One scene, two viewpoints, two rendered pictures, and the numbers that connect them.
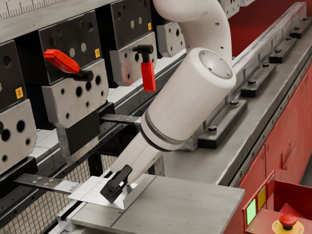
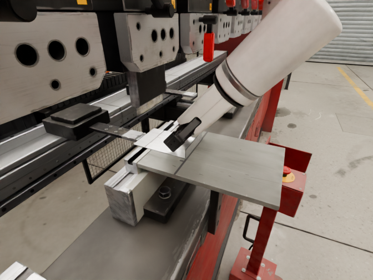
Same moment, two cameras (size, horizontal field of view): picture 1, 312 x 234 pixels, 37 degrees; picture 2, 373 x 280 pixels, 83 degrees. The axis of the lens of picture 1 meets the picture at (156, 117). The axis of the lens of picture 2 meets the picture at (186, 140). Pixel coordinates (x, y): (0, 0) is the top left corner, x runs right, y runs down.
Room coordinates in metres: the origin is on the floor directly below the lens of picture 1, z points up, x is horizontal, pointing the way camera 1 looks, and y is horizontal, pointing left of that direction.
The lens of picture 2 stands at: (0.36, 0.10, 1.25)
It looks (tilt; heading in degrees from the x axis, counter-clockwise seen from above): 31 degrees down; 355
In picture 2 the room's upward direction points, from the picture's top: straight up
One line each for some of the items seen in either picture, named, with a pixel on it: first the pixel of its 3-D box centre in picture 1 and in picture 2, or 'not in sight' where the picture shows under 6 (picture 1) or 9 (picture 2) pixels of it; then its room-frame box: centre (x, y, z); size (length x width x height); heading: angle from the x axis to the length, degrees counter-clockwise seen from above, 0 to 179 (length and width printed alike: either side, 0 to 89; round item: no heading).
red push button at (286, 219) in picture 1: (288, 224); (283, 172); (0.89, -0.27, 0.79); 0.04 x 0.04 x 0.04
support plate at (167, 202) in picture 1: (159, 205); (215, 156); (0.72, 0.01, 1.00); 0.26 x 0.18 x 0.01; 61
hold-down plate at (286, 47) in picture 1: (283, 49); not in sight; (1.99, -0.59, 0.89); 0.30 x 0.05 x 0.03; 151
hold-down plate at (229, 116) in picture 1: (224, 121); (234, 103); (1.29, -0.20, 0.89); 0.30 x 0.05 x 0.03; 151
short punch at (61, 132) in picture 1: (79, 131); (149, 85); (0.79, 0.14, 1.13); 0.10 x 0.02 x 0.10; 151
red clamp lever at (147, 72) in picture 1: (145, 68); (206, 39); (0.89, 0.01, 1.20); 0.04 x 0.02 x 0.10; 61
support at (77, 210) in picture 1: (91, 204); (154, 150); (0.77, 0.14, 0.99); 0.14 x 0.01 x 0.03; 151
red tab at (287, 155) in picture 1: (288, 152); (258, 127); (1.61, -0.50, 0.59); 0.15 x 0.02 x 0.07; 151
